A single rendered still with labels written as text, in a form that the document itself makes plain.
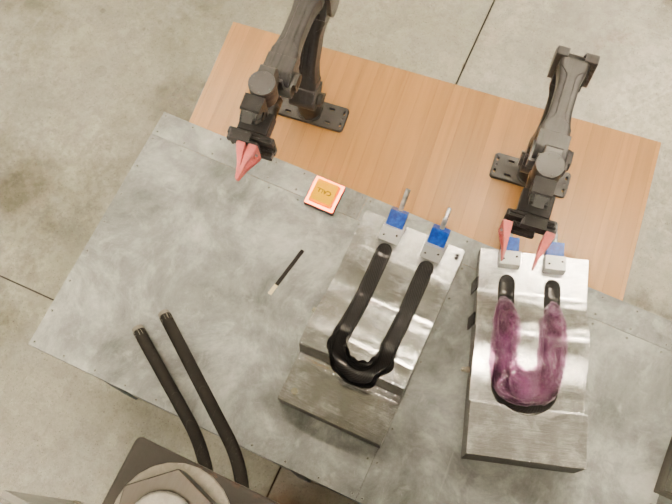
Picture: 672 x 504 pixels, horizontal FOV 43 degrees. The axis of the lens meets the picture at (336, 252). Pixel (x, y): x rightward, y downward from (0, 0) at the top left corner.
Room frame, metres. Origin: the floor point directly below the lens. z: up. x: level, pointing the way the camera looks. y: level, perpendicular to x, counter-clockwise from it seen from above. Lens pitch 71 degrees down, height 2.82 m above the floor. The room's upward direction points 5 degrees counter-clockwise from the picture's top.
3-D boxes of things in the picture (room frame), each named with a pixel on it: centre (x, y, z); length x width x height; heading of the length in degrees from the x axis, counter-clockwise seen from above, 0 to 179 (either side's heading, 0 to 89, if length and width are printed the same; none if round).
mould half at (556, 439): (0.39, -0.42, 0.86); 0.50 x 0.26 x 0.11; 167
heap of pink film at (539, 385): (0.39, -0.42, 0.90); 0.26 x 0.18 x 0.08; 167
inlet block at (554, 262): (0.64, -0.53, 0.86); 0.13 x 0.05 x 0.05; 167
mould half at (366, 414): (0.49, -0.07, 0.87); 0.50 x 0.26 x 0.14; 150
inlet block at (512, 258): (0.67, -0.42, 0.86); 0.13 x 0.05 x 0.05; 167
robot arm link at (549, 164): (0.70, -0.45, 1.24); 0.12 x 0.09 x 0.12; 156
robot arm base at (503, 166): (0.86, -0.51, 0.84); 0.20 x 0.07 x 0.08; 66
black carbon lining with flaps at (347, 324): (0.50, -0.09, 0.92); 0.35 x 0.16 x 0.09; 150
